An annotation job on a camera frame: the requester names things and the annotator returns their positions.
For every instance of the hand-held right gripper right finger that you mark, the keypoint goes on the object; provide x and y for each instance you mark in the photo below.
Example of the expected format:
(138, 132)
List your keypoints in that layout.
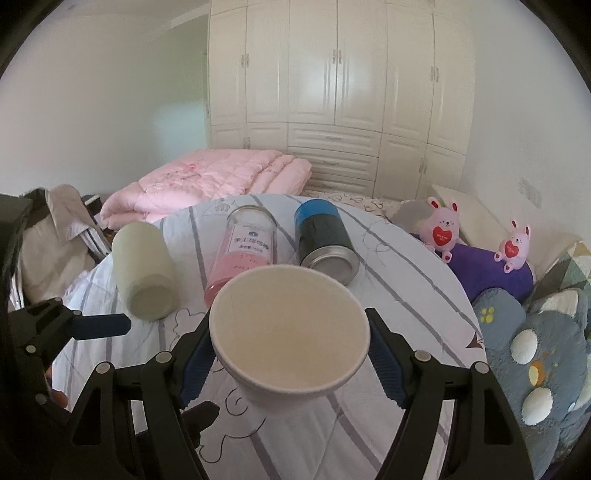
(384, 367)

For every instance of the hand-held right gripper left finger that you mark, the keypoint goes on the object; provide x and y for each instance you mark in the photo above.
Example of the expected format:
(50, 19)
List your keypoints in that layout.
(197, 371)

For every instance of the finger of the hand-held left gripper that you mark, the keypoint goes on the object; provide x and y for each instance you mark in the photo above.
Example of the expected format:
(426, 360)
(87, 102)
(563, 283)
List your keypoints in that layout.
(104, 326)
(203, 415)

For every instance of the white ceramic bowl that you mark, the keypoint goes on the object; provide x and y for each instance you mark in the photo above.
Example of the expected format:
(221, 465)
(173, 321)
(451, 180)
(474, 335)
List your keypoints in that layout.
(286, 332)

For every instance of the pale green cup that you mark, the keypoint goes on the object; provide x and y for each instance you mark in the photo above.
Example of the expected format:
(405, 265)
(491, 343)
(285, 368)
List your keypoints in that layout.
(141, 263)

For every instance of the person's left hand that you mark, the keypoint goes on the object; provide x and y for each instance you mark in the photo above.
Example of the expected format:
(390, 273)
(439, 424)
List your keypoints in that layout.
(58, 398)

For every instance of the dark striped garment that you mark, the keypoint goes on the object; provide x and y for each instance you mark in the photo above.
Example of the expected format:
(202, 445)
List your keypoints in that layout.
(96, 230)

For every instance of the beige jacket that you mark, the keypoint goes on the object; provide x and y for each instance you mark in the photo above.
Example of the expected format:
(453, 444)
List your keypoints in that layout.
(51, 235)

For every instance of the clear bottle with pink contents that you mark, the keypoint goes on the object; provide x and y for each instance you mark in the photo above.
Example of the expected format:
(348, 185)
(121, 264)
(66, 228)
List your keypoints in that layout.
(242, 249)

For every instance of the purple pillow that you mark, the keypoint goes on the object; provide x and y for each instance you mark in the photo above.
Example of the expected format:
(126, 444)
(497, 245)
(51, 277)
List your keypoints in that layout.
(489, 272)

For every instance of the blue and black can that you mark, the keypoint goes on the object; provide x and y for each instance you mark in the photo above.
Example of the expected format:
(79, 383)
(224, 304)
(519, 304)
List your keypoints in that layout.
(321, 235)

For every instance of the pink bunny plush toy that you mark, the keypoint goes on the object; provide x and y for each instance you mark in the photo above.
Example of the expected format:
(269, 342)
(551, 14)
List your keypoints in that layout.
(513, 249)
(442, 230)

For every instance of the grey cushion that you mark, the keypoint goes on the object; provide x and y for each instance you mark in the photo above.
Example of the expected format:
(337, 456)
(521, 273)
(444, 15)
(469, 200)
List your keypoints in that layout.
(408, 217)

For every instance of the printed bed sheet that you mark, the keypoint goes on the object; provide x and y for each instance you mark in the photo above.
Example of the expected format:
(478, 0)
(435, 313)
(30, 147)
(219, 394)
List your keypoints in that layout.
(364, 203)

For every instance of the grey-blue plush cushion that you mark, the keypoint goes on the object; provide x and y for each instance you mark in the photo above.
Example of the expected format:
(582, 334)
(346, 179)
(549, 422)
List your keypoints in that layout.
(549, 364)

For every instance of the white pillow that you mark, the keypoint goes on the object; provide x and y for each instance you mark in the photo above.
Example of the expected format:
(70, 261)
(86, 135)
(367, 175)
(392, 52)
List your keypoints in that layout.
(485, 217)

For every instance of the pink quilt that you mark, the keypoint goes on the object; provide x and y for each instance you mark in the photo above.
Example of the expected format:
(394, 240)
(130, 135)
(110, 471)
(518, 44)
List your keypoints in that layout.
(217, 180)

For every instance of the geometric patterned blanket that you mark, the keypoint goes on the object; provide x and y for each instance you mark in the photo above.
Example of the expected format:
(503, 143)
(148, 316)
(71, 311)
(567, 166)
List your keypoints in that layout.
(570, 272)

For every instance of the cream wardrobe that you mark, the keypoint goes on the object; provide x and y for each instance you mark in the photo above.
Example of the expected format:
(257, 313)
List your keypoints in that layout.
(341, 83)

